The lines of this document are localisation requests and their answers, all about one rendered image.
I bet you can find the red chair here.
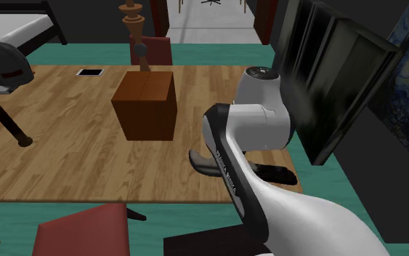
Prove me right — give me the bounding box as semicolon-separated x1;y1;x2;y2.
129;34;174;67
31;203;131;256

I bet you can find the turned wooden stand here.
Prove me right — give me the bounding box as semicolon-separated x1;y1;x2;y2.
118;0;153;73

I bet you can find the brown cardboard box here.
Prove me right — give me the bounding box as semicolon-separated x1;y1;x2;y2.
110;71;179;142

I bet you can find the black serving spoon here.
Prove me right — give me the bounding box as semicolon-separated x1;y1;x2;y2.
188;148;299;186

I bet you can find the dark red door frame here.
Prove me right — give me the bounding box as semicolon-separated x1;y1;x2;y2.
150;0;277;46

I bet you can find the black helmet with red visor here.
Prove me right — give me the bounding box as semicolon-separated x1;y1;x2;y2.
0;41;36;95

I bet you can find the dark wooden pole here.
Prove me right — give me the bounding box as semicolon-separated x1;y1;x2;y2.
0;80;33;148

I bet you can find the black smartphone with white rim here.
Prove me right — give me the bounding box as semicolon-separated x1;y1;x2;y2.
76;68;105;77

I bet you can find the dark robot stand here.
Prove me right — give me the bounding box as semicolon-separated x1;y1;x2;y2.
163;223;272;256

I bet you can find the bed with dark frame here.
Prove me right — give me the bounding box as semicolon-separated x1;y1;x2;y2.
0;0;68;57

